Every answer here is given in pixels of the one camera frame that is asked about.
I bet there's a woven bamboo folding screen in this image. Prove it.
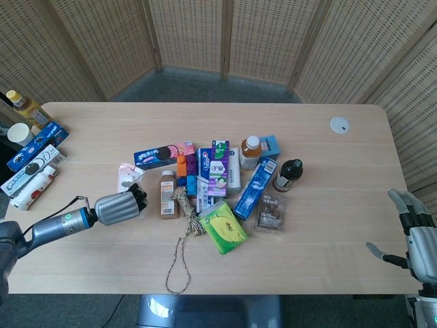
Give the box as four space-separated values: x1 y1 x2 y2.
0 0 437 192

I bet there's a blue Oreo cookie box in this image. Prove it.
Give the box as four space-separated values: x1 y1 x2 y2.
132 141 196 171

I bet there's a small light blue box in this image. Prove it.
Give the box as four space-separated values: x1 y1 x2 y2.
259 135 281 160

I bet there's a grey blue robot torso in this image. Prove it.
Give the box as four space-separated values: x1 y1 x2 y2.
136 294 283 328

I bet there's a long blue toothpaste box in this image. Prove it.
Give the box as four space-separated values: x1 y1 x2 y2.
233 156 278 220

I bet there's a purple green toothpaste box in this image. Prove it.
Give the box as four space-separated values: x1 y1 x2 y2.
208 139 231 198

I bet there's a white roll tube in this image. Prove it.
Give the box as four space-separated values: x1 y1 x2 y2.
227 147 243 195

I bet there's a black floor cable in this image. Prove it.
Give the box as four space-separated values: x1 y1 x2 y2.
105 295 126 328

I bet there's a green yellow tissue pack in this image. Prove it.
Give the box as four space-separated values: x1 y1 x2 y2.
198 200 249 256

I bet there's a dark tea bottle green cap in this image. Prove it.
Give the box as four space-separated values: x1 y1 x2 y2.
272 159 304 193

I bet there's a pink white wet wipe pack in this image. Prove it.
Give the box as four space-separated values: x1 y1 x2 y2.
117 162 145 194

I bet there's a white Oreo cookie box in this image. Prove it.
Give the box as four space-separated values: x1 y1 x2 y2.
0 143 68 199

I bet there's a blue toy building block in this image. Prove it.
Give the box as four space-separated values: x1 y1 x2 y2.
186 174 199 197

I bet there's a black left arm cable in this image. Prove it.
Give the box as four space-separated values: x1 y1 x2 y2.
22 195 96 240

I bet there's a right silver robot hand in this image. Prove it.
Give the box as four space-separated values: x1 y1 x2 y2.
365 188 437 284

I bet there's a white round table grommet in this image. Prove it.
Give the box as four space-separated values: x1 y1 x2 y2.
329 116 352 135

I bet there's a white paper cup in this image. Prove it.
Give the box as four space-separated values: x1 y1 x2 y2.
7 122 35 148

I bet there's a clear plastic coffee box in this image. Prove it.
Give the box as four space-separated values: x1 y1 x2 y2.
254 193 288 235

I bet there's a yellow cap drink bottle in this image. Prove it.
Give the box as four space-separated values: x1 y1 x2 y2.
5 90 55 130

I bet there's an orange toy building block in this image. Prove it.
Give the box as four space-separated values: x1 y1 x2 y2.
176 154 188 179

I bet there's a speckled beige rope bundle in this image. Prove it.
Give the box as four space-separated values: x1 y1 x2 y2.
165 187 208 295

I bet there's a white red tube package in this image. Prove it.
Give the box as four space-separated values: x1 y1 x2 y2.
9 166 59 211

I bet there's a white blue Crest toothpaste box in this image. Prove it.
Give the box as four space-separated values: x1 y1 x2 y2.
195 147 216 213

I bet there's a yellow tea bottle white cap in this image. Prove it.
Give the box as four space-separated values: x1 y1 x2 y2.
238 135 263 171

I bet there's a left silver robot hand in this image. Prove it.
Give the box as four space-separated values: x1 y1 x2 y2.
92 183 148 226

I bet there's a dark blue Oreo box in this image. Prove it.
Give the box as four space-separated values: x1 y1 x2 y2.
6 122 70 172

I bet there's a brown juice bottle white cap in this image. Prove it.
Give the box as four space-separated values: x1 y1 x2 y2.
158 169 180 220

